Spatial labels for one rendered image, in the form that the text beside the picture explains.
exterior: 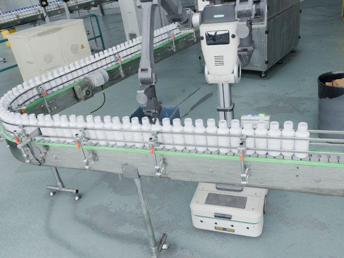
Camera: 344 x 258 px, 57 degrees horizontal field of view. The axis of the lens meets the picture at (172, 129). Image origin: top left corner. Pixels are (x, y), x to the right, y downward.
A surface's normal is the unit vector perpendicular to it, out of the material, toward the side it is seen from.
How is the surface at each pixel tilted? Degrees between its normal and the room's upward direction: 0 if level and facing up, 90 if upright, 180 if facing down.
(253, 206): 0
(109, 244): 0
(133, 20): 90
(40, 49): 90
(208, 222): 90
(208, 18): 90
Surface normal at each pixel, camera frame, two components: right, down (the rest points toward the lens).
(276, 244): -0.14, -0.87
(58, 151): -0.33, 0.49
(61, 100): 0.78, 0.19
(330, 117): -0.70, 0.48
